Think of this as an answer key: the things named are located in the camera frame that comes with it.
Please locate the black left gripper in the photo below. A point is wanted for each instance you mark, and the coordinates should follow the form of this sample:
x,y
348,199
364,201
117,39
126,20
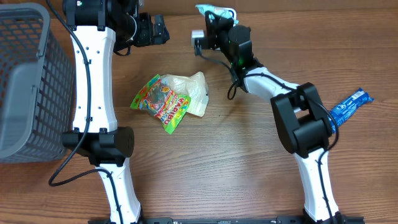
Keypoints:
x,y
148,37

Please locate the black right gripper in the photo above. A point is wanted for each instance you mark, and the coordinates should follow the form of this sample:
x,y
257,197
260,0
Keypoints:
x,y
216,23

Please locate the green toilet tissue pack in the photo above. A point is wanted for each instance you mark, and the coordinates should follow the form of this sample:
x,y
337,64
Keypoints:
x,y
204,8

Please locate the beige snack bag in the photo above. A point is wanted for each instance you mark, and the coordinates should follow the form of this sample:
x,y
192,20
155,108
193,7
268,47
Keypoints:
x,y
194,86

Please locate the colourful Haribo candy bag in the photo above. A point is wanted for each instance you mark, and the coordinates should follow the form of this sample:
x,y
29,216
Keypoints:
x,y
162,102

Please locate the blue wafer bar wrapper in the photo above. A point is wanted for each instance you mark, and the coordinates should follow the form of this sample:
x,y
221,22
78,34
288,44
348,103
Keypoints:
x,y
344,110

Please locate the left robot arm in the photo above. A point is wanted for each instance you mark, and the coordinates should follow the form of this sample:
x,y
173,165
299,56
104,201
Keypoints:
x,y
100,29

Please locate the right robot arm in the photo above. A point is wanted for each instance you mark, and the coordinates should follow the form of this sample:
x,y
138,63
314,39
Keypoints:
x,y
303,124

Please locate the white barcode scanner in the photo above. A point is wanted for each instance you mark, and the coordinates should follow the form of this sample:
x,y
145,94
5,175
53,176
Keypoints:
x,y
226,12

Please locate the grey plastic mesh basket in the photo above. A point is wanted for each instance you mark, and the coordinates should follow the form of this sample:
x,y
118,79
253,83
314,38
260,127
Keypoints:
x,y
37,84

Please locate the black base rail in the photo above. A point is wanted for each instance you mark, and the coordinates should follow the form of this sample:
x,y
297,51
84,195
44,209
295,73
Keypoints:
x,y
277,220

